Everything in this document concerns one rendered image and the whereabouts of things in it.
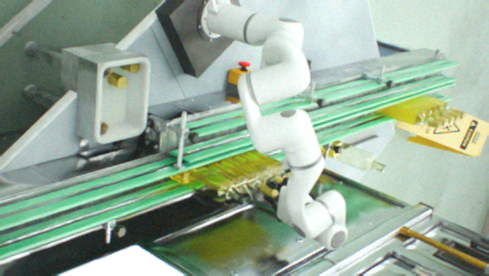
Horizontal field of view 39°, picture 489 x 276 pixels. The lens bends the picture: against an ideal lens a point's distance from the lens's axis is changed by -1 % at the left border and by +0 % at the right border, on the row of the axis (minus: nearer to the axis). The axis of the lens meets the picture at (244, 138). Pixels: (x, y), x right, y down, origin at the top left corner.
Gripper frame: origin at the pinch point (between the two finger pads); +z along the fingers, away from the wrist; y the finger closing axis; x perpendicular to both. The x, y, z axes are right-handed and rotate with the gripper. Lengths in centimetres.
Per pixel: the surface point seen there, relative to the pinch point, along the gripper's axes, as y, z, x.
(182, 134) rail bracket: 15.1, 12.9, 23.6
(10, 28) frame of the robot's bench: 27, 86, 49
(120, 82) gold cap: 27, 25, 37
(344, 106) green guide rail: 7, 41, -62
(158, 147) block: 8.0, 21.7, 25.8
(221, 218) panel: -12.6, 11.0, 8.6
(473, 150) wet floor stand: -78, 138, -295
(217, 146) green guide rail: 6.1, 21.4, 5.9
